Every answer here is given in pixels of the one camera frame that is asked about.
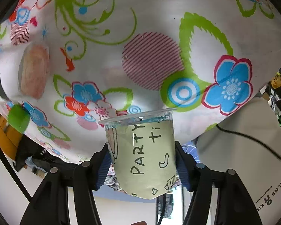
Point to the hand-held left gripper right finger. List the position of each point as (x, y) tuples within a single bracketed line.
[(184, 171)]

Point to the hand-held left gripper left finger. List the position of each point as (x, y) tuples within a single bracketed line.
[(102, 171)]

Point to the pale green plastic cup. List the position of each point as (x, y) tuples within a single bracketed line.
[(142, 154)]

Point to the green round object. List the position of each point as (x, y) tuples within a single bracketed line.
[(18, 120)]

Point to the dark shelf clutter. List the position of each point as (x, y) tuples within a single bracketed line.
[(277, 93)]

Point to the floral printed tablecloth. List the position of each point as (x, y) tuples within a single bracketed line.
[(135, 42)]

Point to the orange wooden frame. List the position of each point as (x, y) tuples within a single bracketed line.
[(3, 133)]

